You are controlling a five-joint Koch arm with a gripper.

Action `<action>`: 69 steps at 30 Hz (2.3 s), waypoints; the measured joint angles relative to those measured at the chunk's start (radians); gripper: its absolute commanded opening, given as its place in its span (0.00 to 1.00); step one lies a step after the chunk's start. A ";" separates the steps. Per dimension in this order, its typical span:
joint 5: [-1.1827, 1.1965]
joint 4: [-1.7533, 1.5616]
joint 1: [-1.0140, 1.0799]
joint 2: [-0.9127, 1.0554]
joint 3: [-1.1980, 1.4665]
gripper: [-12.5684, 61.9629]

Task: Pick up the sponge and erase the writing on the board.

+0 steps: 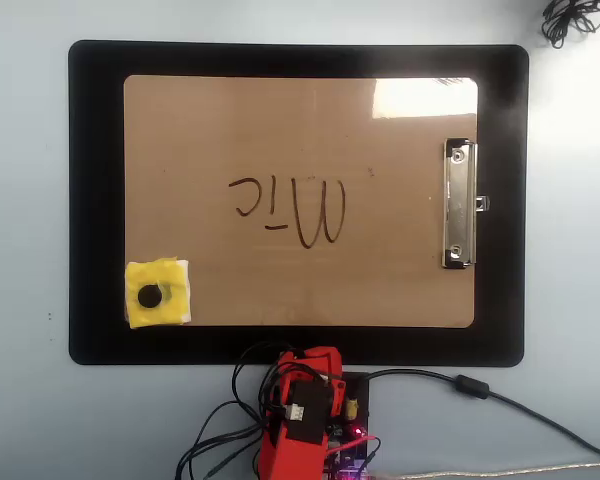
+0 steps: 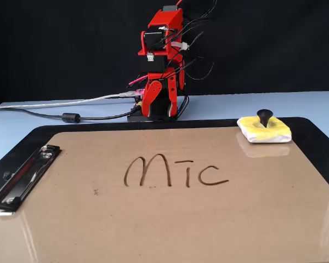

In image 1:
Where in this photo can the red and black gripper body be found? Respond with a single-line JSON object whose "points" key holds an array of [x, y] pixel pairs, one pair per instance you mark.
{"points": [[315, 362]]}

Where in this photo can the brown clipboard board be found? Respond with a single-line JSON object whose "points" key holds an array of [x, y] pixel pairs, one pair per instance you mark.
{"points": [[280, 125]]}

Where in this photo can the yellow sponge with black knob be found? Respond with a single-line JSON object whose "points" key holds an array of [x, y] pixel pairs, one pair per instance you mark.
{"points": [[172, 310]]}

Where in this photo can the black robot base with electronics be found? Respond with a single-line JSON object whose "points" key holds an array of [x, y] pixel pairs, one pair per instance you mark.
{"points": [[362, 400]]}

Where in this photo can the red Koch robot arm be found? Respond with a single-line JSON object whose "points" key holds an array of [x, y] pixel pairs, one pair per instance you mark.
{"points": [[280, 450]]}

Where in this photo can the silver metal clipboard clip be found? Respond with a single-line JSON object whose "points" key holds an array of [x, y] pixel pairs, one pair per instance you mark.
{"points": [[457, 200]]}

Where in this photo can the black rectangular mat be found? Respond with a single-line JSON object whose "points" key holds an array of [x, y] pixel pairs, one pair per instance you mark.
{"points": [[95, 200]]}

